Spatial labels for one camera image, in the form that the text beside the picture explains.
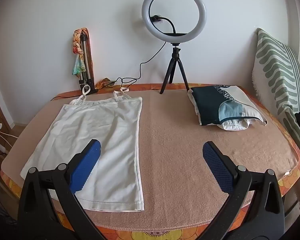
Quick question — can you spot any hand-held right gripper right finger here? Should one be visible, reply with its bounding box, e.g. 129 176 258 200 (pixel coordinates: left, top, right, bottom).
202 141 285 240

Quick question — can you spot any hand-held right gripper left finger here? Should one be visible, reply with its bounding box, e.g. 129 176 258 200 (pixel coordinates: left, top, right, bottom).
17 139 108 240

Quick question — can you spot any white camisole top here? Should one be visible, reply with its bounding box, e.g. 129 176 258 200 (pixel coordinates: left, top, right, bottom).
20 85 145 212

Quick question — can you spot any beige blanket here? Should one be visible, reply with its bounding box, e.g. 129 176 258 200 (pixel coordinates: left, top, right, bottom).
1 90 300 232

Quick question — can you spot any teal patterned folded garment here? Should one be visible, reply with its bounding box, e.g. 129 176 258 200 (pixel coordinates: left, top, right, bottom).
191 85 268 126

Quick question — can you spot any crumpled colourful cloth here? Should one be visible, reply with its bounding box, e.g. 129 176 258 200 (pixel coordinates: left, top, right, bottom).
95 78 117 89

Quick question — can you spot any colourful braided scarf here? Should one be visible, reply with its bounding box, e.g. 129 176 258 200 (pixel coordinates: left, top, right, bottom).
71 27 89 78

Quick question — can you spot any folded silver tripod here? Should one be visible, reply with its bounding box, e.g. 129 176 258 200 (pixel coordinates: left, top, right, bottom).
79 34 98 95

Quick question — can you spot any orange patterned cloth strip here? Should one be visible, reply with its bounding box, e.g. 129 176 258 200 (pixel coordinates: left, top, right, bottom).
86 29 95 90

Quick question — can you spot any green striped pillow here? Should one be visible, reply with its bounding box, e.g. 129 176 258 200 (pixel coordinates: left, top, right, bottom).
252 28 300 160

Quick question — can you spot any small black tripod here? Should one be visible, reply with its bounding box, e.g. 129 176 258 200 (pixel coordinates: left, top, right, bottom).
159 44 190 95

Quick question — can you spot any white cable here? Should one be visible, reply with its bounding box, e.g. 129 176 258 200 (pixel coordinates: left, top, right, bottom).
0 110 19 155

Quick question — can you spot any black power cable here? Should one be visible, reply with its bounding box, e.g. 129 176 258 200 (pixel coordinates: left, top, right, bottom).
56 41 167 98

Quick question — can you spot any white ring light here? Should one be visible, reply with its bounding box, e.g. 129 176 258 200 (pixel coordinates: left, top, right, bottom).
141 0 207 47

